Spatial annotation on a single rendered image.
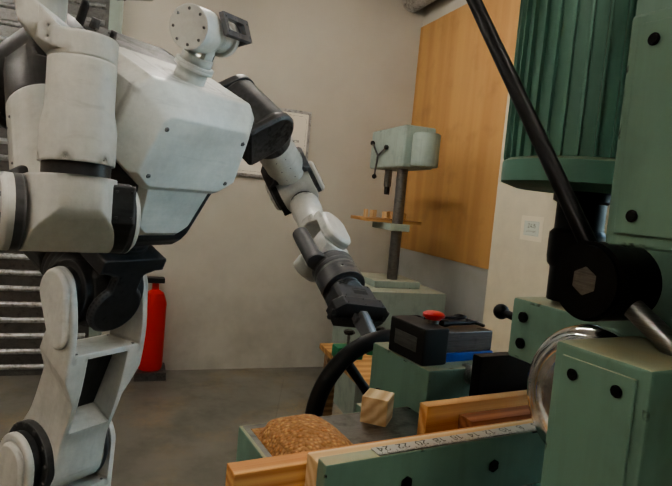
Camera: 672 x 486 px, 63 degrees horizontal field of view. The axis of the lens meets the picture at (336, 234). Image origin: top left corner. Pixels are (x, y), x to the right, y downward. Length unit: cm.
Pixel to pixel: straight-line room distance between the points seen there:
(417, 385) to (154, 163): 50
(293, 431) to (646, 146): 41
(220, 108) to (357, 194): 290
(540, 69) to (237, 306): 318
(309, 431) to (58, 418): 67
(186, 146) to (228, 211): 267
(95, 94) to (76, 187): 9
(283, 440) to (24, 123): 45
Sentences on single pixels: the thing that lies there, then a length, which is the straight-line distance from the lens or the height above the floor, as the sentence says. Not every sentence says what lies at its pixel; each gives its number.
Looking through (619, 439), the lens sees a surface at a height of 103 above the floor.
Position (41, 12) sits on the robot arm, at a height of 131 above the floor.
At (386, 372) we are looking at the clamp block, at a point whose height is 93.
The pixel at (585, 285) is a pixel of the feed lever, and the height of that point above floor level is 112.
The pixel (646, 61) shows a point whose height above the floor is 127.
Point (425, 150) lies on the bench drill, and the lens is 281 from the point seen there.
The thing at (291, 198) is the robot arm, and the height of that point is 115.
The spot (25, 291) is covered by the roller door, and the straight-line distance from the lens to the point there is 357.
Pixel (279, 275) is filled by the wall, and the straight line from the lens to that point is 366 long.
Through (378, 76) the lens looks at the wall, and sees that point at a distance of 391.
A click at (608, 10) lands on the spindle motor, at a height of 136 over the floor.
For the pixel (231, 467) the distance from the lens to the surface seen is 49.
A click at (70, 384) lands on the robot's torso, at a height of 80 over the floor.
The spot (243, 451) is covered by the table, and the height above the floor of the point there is 88.
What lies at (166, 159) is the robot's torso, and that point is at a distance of 88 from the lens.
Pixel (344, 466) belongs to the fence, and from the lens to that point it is 48.
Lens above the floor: 116
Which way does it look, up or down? 4 degrees down
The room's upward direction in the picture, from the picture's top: 5 degrees clockwise
